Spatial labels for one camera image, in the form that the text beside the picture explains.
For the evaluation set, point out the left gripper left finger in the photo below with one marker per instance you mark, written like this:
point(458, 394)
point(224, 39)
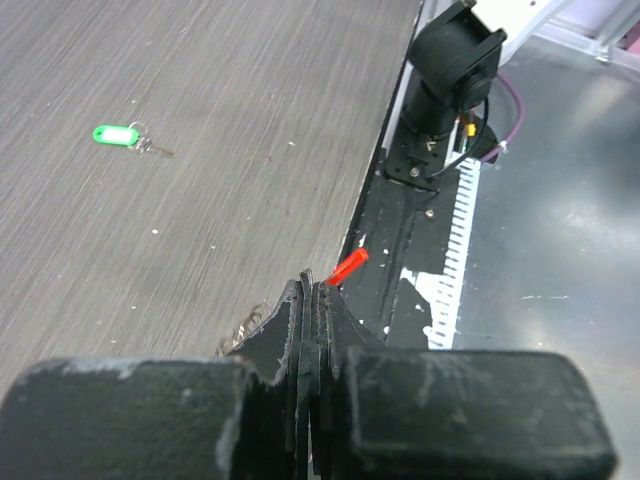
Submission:
point(229, 417)

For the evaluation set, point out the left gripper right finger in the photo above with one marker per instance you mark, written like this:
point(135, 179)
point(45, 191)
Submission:
point(392, 413)

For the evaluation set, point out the keyring bunch with red tag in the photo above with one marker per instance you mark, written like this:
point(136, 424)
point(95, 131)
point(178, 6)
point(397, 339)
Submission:
point(261, 312)

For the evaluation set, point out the key with green tag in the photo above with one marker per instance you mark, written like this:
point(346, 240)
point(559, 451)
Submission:
point(135, 137)

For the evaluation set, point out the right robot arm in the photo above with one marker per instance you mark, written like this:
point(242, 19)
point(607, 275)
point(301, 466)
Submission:
point(449, 69)

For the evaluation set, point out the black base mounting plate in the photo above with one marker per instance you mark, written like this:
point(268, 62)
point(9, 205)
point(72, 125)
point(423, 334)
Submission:
point(405, 233)

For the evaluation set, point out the white slotted cable duct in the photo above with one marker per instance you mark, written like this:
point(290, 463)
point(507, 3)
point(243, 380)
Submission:
point(446, 290)

